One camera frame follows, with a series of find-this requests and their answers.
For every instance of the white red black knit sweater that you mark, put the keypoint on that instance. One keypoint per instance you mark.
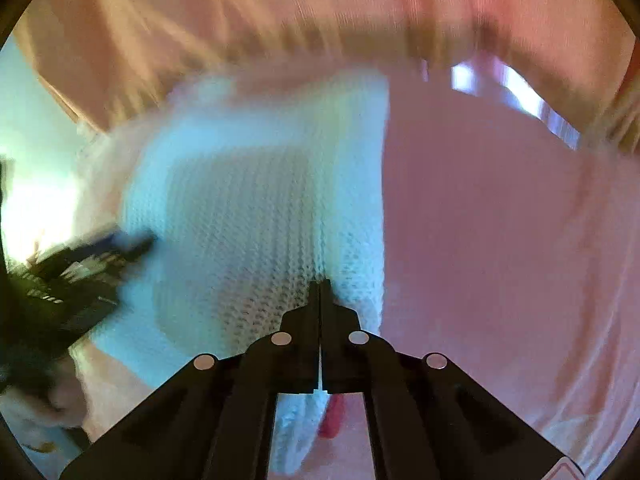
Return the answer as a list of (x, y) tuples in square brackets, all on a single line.
[(240, 210)]

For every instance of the pink blanket with white print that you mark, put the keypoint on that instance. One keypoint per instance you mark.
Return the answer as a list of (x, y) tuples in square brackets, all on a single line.
[(490, 240)]

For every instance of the person's left hand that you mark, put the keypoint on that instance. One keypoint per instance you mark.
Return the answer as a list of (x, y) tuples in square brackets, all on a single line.
[(55, 397)]

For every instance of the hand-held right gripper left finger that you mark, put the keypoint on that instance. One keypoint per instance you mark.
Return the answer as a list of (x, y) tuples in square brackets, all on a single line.
[(295, 340)]

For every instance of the pink cloth with tan border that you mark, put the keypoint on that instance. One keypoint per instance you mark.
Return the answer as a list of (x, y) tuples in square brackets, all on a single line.
[(250, 5)]

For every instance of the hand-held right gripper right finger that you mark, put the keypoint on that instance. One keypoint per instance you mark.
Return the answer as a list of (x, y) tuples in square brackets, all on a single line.
[(345, 340)]

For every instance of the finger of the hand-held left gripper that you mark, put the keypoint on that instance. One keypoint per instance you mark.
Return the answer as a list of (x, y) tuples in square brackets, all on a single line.
[(127, 244)]

